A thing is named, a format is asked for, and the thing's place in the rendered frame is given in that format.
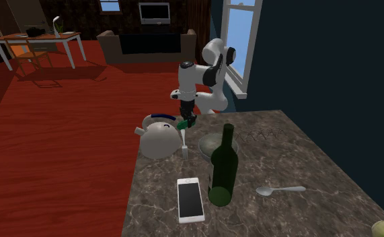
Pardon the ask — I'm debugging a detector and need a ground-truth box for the green handled fork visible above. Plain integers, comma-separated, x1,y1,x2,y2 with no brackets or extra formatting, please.
176,118,197,161

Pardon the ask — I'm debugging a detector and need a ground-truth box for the grey metal bowl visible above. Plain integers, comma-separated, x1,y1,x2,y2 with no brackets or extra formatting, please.
198,132,239,164

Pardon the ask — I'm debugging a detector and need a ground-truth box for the dark green wine bottle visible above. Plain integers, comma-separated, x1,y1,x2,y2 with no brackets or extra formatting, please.
208,123,239,207

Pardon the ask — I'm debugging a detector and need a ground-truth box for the brown sofa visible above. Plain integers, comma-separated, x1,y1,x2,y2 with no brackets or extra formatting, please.
95,28,198,65

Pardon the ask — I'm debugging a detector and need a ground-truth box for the white framed window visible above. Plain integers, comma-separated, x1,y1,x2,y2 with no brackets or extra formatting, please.
220,0,264,100

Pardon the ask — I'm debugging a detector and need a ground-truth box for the white smartphone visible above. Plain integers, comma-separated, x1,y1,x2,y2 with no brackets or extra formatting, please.
176,177,206,224

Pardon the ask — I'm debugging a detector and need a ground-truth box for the silver spoon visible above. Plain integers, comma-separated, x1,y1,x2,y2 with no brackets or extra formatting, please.
256,185,307,197

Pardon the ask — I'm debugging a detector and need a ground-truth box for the white legged wooden desk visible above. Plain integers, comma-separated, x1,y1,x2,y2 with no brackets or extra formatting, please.
0,15,87,71

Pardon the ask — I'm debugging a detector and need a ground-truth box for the wooden chair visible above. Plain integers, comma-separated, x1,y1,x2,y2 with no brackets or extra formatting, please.
3,36,63,89

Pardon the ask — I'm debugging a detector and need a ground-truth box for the brown door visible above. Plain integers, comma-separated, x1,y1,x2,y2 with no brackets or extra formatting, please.
5,0,59,53

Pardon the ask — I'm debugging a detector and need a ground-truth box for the white kettle with blue handle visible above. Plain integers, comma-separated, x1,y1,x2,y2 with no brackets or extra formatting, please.
134,113,184,160

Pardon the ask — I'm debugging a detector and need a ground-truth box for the wire whisk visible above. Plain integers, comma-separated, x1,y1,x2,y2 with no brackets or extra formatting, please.
233,127,289,143

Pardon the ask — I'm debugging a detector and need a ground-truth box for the wall television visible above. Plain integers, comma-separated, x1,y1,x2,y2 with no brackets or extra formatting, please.
138,2,171,26

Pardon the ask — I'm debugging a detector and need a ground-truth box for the small wall window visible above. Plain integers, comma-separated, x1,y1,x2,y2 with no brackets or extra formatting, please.
98,0,123,15

